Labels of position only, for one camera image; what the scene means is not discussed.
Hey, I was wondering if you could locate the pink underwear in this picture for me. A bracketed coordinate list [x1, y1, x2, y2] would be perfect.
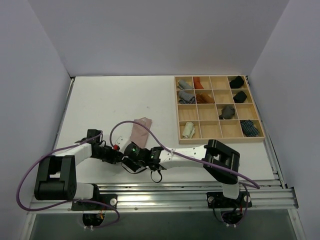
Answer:
[129, 117, 152, 148]

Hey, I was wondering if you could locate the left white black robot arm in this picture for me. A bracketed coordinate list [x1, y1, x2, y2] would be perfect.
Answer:
[34, 129, 123, 210]

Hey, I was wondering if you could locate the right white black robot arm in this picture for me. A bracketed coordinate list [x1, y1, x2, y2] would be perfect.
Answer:
[121, 139, 240, 207]

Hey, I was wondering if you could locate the grey striped rolled cloth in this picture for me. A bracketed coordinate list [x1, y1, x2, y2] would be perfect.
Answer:
[178, 91, 196, 104]

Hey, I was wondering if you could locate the orange rolled cloth lower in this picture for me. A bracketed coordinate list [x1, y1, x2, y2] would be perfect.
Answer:
[195, 92, 215, 104]

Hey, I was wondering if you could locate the orange rolled cloth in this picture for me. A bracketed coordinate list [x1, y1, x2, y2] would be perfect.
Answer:
[193, 76, 204, 90]
[195, 92, 215, 104]

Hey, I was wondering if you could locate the orange rolled cloth upper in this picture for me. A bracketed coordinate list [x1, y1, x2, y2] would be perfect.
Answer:
[193, 76, 204, 90]

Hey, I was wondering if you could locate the wooden compartment tray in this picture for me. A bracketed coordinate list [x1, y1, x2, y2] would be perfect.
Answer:
[174, 75, 265, 144]

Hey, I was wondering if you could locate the dark grey rolled cloth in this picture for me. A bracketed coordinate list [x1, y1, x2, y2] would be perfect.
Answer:
[218, 105, 236, 120]

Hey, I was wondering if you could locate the blue striped rolled cloth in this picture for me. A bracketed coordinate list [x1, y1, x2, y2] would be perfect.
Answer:
[240, 119, 259, 137]

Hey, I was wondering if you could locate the black rolled cloth lower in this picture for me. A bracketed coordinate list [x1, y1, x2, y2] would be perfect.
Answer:
[233, 91, 248, 104]

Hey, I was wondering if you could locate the black rolled cloth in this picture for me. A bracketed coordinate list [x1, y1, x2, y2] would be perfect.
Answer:
[228, 75, 245, 89]
[233, 91, 248, 104]

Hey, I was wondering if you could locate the black rolled cloth upper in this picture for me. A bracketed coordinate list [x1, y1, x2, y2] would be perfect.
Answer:
[228, 75, 245, 89]

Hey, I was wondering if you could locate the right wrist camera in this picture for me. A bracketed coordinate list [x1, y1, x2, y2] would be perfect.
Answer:
[114, 136, 144, 161]

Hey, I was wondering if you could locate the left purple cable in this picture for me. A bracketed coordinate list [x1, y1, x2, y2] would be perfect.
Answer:
[15, 129, 121, 230]

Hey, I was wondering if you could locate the purple cable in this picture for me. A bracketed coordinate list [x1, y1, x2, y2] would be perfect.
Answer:
[15, 129, 121, 230]
[109, 120, 261, 223]

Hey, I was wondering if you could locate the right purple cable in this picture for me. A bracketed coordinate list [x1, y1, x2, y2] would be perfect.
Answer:
[109, 120, 261, 223]

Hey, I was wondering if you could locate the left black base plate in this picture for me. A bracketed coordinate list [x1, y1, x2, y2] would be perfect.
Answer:
[71, 193, 118, 211]

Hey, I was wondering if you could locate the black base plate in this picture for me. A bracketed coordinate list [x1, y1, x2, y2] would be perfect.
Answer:
[206, 190, 253, 209]
[71, 193, 118, 211]

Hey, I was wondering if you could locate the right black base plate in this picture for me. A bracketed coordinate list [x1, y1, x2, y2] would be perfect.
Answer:
[206, 190, 253, 209]

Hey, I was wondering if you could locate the aluminium frame rail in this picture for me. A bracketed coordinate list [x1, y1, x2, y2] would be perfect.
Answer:
[26, 174, 300, 215]

